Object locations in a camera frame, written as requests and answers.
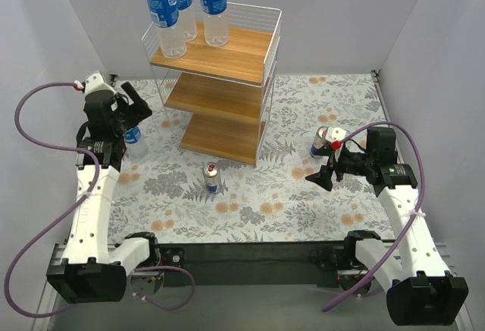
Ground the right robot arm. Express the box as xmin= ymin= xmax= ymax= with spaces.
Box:
xmin=306 ymin=121 xmax=469 ymax=326

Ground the right Red Bull can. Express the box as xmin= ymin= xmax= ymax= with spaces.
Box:
xmin=310 ymin=126 xmax=329 ymax=158

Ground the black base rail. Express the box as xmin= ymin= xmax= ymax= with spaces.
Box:
xmin=158 ymin=240 xmax=370 ymax=287

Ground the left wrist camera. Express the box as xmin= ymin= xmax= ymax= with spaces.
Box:
xmin=74 ymin=70 xmax=115 ymax=96

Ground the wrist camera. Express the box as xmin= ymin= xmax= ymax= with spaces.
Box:
xmin=324 ymin=126 xmax=347 ymax=161
xmin=74 ymin=70 xmax=115 ymax=96

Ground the white wire wooden shelf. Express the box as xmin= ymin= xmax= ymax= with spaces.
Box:
xmin=142 ymin=0 xmax=282 ymax=165

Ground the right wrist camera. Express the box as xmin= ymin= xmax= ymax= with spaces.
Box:
xmin=324 ymin=126 xmax=347 ymax=161

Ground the red bull can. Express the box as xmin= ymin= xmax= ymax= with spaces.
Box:
xmin=202 ymin=162 xmax=221 ymax=194
xmin=310 ymin=126 xmax=329 ymax=158

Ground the left Red Bull can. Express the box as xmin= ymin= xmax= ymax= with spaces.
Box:
xmin=202 ymin=162 xmax=221 ymax=194

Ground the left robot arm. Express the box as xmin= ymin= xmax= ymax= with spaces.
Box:
xmin=46 ymin=73 xmax=161 ymax=304

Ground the floral tablecloth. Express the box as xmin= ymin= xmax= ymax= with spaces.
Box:
xmin=108 ymin=74 xmax=393 ymax=243

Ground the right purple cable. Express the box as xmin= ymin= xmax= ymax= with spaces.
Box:
xmin=321 ymin=120 xmax=424 ymax=313

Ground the small Pocari Sweat bottle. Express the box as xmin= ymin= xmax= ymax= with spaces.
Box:
xmin=124 ymin=126 xmax=149 ymax=161

